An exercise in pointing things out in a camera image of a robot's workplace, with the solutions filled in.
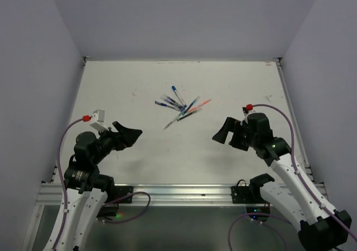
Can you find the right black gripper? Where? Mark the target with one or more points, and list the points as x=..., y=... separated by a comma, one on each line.
x=232, y=124

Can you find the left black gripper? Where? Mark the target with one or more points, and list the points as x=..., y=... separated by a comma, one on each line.
x=126, y=136

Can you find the dark blue grip pen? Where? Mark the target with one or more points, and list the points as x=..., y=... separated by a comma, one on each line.
x=165, y=105

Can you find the grey clear pen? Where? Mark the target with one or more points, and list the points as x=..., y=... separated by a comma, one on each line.
x=172, y=121

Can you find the blue clear gel pen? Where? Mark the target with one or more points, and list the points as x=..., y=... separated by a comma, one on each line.
x=172, y=100

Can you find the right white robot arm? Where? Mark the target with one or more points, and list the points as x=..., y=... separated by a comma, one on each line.
x=319, y=225

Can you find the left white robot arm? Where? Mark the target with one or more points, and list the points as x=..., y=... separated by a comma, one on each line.
x=84, y=190

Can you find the orange gel pen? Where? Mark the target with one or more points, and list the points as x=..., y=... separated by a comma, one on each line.
x=202, y=104

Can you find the teal dark gel pen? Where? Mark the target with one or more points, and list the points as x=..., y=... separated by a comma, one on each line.
x=189, y=114

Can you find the blue pen under orange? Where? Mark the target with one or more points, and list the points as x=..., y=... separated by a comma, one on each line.
x=190, y=105

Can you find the blue cap marker pen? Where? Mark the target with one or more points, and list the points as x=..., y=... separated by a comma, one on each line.
x=180, y=98

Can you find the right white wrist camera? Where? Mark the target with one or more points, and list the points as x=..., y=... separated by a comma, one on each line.
x=247, y=110

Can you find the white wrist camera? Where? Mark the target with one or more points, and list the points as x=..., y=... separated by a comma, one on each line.
x=97, y=120
x=247, y=110

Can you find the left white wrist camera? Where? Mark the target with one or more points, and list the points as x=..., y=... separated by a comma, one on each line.
x=97, y=120

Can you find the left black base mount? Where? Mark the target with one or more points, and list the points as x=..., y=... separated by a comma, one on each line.
x=111, y=212

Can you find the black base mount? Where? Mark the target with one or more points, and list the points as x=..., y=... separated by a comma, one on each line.
x=242, y=194
x=111, y=212

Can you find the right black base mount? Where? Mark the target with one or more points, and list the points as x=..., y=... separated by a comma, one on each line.
x=242, y=194

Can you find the aluminium front rail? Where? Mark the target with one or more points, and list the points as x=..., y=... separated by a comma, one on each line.
x=161, y=195

